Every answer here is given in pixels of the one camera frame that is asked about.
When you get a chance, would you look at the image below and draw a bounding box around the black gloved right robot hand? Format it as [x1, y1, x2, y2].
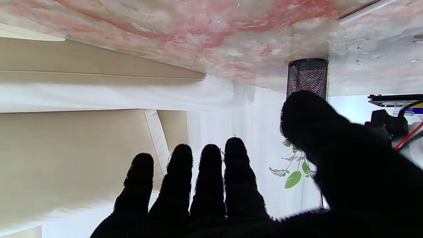
[90, 90, 423, 238]

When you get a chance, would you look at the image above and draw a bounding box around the light wooden coffee table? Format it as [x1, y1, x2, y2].
[0, 23, 66, 42]

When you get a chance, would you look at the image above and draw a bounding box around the large-leaf green plant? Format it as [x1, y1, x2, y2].
[268, 126, 318, 189]

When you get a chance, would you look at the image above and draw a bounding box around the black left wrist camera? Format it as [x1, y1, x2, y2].
[365, 109, 410, 142]

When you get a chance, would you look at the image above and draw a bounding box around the black mesh holder cup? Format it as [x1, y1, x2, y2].
[286, 58, 329, 101]

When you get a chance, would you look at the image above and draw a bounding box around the red and black cable bundle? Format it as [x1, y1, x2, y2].
[393, 101, 423, 151]

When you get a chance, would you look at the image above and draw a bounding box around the beige sofa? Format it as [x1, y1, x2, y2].
[0, 33, 256, 233]

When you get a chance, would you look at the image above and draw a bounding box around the sheer white curtain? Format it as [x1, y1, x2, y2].
[187, 88, 331, 218]

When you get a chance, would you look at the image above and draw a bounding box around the white straw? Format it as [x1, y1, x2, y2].
[338, 0, 397, 26]

